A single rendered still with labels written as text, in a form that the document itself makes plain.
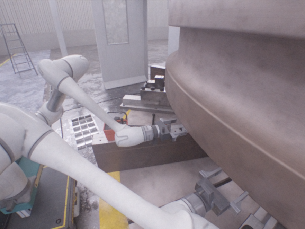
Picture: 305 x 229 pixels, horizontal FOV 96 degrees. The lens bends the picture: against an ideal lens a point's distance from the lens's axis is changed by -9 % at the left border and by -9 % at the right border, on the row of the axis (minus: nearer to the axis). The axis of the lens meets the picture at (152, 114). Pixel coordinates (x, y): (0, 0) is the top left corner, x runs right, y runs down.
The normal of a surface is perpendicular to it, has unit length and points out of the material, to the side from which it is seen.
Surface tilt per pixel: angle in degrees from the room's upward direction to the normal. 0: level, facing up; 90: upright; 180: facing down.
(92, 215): 0
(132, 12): 90
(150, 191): 0
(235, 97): 67
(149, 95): 90
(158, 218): 19
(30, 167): 0
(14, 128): 44
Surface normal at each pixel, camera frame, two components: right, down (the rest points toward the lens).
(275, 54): -0.91, 0.22
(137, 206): 0.00, -0.76
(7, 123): 0.58, -0.70
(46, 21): 0.50, 0.46
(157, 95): -0.20, 0.52
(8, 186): 0.96, 0.16
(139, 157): 0.19, 0.52
